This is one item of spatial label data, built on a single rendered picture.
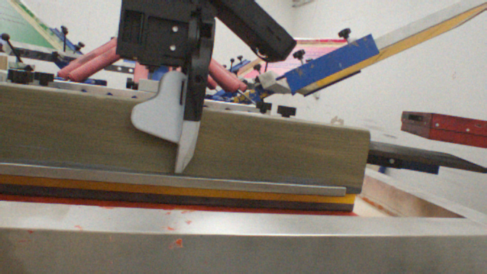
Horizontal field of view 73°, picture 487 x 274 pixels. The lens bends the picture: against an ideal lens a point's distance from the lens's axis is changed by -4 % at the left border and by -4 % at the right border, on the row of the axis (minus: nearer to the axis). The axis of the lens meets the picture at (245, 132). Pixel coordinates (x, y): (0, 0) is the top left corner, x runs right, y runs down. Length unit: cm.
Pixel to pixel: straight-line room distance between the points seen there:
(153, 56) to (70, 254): 17
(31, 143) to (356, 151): 32
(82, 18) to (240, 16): 474
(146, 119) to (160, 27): 8
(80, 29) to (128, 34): 471
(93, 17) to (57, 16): 44
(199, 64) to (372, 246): 19
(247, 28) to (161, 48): 8
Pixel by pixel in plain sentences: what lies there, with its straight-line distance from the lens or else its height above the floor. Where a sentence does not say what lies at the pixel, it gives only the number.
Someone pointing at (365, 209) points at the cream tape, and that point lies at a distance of 45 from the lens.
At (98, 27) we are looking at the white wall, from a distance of 500.
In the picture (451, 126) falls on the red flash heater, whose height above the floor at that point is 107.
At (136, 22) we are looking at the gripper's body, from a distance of 32.
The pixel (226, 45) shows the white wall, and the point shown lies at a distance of 507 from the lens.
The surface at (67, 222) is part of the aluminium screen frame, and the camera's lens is 21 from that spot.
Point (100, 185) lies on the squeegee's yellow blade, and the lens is 35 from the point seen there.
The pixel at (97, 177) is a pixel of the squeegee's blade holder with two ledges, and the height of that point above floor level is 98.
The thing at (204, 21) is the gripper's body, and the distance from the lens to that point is 31.
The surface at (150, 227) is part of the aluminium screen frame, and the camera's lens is 21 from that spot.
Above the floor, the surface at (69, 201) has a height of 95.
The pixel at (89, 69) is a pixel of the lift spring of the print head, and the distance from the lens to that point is 140.
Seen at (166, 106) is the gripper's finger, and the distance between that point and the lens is 31.
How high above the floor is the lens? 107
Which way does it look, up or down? 6 degrees down
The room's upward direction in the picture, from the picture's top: 8 degrees clockwise
